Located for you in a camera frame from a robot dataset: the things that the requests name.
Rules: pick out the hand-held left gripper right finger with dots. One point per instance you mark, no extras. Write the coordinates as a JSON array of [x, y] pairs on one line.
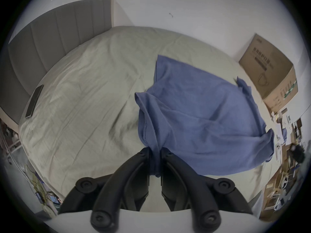
[[189, 183]]

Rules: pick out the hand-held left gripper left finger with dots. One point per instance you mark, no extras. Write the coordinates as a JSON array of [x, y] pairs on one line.
[[126, 181]]

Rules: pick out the blue shirt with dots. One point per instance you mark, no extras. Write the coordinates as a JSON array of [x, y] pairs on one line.
[[201, 120]]

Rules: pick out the bed with pale green sheet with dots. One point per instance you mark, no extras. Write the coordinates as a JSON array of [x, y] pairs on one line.
[[92, 101]]

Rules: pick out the black phone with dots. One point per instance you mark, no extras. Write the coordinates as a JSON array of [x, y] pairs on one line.
[[34, 101]]

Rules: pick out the brown cardboard carton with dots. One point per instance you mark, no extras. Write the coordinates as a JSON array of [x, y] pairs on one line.
[[272, 69]]

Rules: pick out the grey padded headboard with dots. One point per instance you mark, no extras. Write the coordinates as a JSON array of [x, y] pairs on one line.
[[46, 40]]

